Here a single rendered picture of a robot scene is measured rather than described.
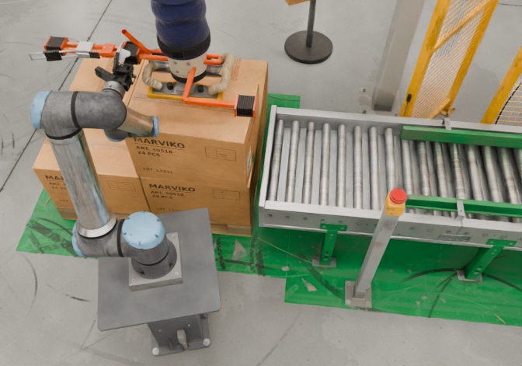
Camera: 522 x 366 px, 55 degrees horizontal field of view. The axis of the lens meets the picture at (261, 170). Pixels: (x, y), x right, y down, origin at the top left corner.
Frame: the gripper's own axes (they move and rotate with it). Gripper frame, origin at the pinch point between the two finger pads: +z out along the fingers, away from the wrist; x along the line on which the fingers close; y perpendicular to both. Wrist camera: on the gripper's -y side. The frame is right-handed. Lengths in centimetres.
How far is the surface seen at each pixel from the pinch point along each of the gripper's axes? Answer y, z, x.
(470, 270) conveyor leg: 185, -25, -114
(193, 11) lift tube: 35.5, -4.1, 29.8
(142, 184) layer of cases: -2, -18, -76
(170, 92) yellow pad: 21.5, -9.1, -10.6
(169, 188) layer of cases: 13, -17, -78
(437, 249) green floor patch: 171, -8, -124
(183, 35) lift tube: 31.1, -7.2, 20.4
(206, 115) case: 34.9, -3.7, -29.7
